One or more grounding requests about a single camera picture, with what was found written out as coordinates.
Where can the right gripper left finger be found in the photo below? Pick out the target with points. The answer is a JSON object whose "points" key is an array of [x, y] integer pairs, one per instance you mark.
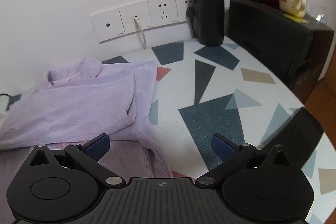
{"points": [[61, 185]]}

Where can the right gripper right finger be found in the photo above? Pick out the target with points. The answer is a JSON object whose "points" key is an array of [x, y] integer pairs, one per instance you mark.
{"points": [[256, 185]]}

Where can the lavender knit sweater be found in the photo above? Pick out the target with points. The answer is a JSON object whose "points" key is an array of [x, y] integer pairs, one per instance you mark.
{"points": [[78, 103]]}

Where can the geometric patterned tablecloth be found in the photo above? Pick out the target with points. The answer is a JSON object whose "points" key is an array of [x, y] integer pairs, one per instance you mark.
{"points": [[195, 94]]}

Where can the black speaker box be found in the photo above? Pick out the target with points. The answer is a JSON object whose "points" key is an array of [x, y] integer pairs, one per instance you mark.
{"points": [[295, 52]]}

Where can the cream floral mug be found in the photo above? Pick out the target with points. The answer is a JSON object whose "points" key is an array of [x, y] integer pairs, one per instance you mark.
{"points": [[295, 8]]}

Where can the black water bottle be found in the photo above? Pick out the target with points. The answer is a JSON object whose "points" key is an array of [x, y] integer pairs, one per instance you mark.
{"points": [[210, 18]]}

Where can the white wall outlet panel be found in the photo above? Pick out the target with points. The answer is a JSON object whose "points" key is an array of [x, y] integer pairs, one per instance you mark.
{"points": [[137, 17]]}

